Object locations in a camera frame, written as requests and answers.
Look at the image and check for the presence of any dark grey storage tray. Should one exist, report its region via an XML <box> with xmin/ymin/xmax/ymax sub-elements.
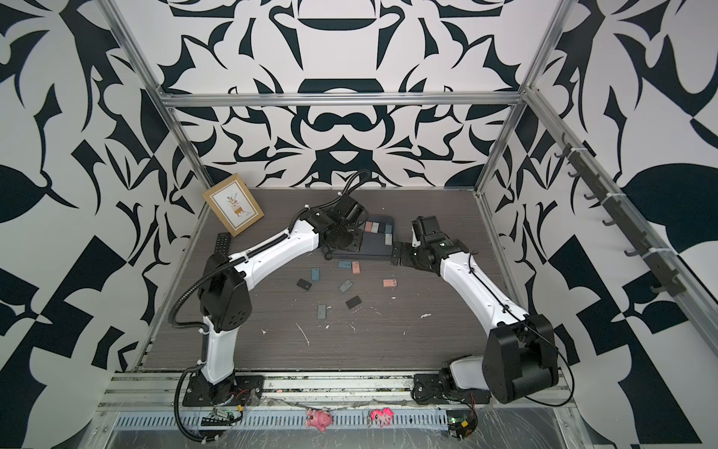
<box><xmin>321</xmin><ymin>215</ymin><xmax>396</xmax><ymax>260</ymax></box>

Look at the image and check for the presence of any black eraser pair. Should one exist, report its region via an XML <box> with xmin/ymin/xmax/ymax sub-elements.
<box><xmin>297</xmin><ymin>279</ymin><xmax>312</xmax><ymax>291</ymax></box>

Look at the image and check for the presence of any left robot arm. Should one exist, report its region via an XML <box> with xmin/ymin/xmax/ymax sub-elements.
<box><xmin>197</xmin><ymin>195</ymin><xmax>366</xmax><ymax>388</ymax></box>

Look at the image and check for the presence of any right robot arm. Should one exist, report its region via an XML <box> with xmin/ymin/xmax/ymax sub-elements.
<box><xmin>392</xmin><ymin>216</ymin><xmax>559</xmax><ymax>404</ymax></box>

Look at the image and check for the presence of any grey-blue eraser centre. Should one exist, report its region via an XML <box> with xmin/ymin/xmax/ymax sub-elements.
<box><xmin>338</xmin><ymin>280</ymin><xmax>353</xmax><ymax>294</ymax></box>

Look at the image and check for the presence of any black eraser lower centre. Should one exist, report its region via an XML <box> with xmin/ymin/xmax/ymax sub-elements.
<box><xmin>345</xmin><ymin>296</ymin><xmax>362</xmax><ymax>310</ymax></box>

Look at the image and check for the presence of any black remote control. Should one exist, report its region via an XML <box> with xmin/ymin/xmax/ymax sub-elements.
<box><xmin>214</xmin><ymin>232</ymin><xmax>232</xmax><ymax>256</ymax></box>

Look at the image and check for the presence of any pink toy right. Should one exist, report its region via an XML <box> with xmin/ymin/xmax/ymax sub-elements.
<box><xmin>369</xmin><ymin>408</ymin><xmax>395</xmax><ymax>428</ymax></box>

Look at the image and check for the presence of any pink toy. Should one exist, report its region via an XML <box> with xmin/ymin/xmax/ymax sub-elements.
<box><xmin>369</xmin><ymin>408</ymin><xmax>395</xmax><ymax>428</ymax></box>
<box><xmin>306</xmin><ymin>409</ymin><xmax>334</xmax><ymax>432</ymax></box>

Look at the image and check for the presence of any small circuit board right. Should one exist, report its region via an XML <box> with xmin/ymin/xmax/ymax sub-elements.
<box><xmin>448</xmin><ymin>415</ymin><xmax>478</xmax><ymax>441</ymax></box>

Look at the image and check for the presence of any small circuit board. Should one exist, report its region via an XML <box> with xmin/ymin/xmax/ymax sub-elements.
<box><xmin>448</xmin><ymin>415</ymin><xmax>478</xmax><ymax>441</ymax></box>
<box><xmin>200</xmin><ymin>406</ymin><xmax>244</xmax><ymax>427</ymax></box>

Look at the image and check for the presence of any pink toy left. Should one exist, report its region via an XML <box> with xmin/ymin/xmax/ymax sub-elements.
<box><xmin>306</xmin><ymin>409</ymin><xmax>334</xmax><ymax>432</ymax></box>

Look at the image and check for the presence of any small circuit board left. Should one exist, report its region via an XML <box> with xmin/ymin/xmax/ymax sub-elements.
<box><xmin>200</xmin><ymin>406</ymin><xmax>244</xmax><ymax>427</ymax></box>

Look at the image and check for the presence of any wooden picture frame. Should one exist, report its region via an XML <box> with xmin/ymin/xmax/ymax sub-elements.
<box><xmin>203</xmin><ymin>174</ymin><xmax>265</xmax><ymax>237</ymax></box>

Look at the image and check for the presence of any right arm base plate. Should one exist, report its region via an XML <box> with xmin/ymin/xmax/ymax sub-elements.
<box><xmin>411</xmin><ymin>370</ymin><xmax>492</xmax><ymax>405</ymax></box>

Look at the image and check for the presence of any white slotted cable duct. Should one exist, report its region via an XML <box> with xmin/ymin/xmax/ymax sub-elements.
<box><xmin>114</xmin><ymin>409</ymin><xmax>449</xmax><ymax>431</ymax></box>

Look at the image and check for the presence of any black wall hook rail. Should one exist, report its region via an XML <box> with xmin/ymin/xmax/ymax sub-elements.
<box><xmin>557</xmin><ymin>142</ymin><xmax>687</xmax><ymax>297</ymax></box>

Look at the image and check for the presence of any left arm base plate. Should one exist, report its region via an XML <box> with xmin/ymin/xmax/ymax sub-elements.
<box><xmin>182</xmin><ymin>373</ymin><xmax>265</xmax><ymax>407</ymax></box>

